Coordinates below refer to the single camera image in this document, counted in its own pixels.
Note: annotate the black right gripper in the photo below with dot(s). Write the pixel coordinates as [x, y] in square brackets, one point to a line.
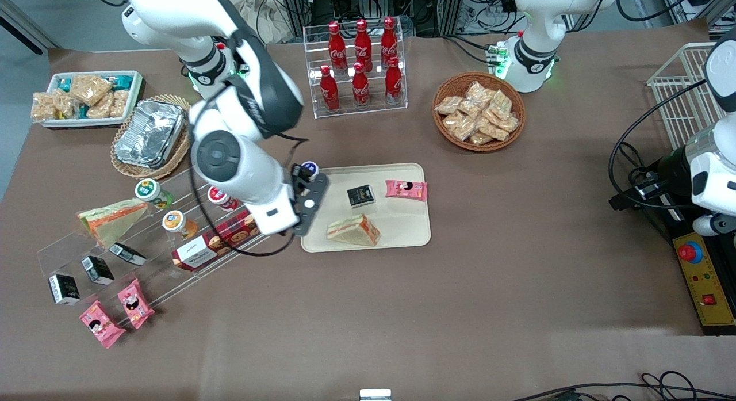
[298, 171]

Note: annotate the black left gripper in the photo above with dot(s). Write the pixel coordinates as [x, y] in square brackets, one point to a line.
[670, 168]

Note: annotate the triangle sandwich orange filling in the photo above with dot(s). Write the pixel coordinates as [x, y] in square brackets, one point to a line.
[353, 231]

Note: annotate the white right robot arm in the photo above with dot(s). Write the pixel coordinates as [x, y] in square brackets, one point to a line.
[241, 165]

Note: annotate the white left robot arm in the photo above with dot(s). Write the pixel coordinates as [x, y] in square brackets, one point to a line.
[535, 56]

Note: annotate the beige plastic tray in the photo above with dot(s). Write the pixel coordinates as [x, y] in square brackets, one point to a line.
[397, 228]

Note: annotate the wrapped triangle sandwich pale bread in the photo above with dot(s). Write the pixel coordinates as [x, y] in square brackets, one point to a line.
[112, 220]

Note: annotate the white rectangular snack tray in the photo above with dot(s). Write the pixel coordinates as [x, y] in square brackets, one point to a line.
[137, 93]

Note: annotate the blue lid yogurt cup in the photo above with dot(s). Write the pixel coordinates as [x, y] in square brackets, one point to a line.
[311, 167]

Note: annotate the black snack packet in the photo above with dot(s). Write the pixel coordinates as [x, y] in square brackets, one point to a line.
[360, 195]
[64, 290]
[127, 254]
[98, 270]

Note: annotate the red lid drink cup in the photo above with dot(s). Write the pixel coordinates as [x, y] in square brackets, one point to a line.
[221, 198]

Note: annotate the pink snack packet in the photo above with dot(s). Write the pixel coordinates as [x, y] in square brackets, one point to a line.
[136, 304]
[102, 325]
[406, 189]

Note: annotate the red plaid cookie box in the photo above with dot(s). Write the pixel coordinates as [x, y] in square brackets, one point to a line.
[213, 243]

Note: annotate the yellow emergency stop box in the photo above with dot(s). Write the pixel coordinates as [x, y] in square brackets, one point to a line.
[704, 286]

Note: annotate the clear acrylic bottle rack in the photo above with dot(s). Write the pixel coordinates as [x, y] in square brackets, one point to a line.
[374, 110]

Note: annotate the red cola bottle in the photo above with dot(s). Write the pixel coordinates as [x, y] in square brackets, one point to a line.
[363, 41]
[388, 39]
[329, 90]
[337, 44]
[393, 81]
[360, 87]

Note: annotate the orange lid drink cup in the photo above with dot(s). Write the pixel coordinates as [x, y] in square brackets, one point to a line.
[177, 222]

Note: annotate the clear acrylic stepped shelf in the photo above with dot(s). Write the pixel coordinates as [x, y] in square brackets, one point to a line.
[172, 182]

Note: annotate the clear bag crispy snack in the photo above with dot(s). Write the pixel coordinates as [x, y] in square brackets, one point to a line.
[119, 103]
[479, 93]
[509, 123]
[91, 90]
[500, 104]
[67, 107]
[448, 105]
[493, 130]
[460, 126]
[480, 138]
[470, 109]
[46, 104]
[99, 107]

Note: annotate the green lid drink cup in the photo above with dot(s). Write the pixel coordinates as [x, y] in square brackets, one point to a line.
[152, 194]

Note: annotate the silver foil container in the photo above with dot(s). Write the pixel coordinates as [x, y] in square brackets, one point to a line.
[149, 133]

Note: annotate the round brown wicker basket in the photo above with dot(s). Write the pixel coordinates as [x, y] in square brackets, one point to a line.
[445, 87]

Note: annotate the oval light wicker basket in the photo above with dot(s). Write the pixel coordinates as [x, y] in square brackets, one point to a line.
[123, 168]

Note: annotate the crumpled beige paper bag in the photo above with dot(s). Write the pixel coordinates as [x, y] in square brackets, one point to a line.
[270, 21]

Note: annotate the teal snack packet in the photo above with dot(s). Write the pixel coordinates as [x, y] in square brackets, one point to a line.
[122, 80]
[64, 84]

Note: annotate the aluminium frame rack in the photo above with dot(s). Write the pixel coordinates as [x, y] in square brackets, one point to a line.
[299, 4]

